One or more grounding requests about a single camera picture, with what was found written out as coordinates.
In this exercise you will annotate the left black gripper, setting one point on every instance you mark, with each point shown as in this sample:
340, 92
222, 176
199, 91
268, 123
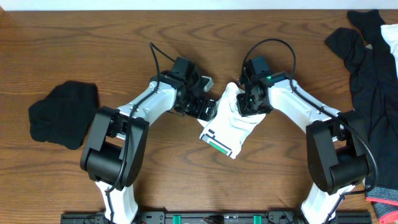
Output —
206, 109

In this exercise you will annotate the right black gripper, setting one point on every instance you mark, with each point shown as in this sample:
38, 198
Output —
244, 110

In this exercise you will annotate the white t-shirt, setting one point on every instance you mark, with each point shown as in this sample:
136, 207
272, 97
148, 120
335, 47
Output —
228, 130

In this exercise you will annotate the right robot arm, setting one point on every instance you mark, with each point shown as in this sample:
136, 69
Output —
338, 154

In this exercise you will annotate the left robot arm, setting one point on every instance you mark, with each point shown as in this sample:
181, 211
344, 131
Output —
114, 151

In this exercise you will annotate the dark navy garment pile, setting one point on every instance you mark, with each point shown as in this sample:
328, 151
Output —
373, 86

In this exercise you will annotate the folded black garment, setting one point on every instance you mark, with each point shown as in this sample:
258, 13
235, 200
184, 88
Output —
64, 116

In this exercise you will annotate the white garment under pile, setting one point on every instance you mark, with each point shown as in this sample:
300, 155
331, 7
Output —
389, 35

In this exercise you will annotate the pink trimmed knit item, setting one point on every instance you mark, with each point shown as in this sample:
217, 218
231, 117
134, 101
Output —
384, 202

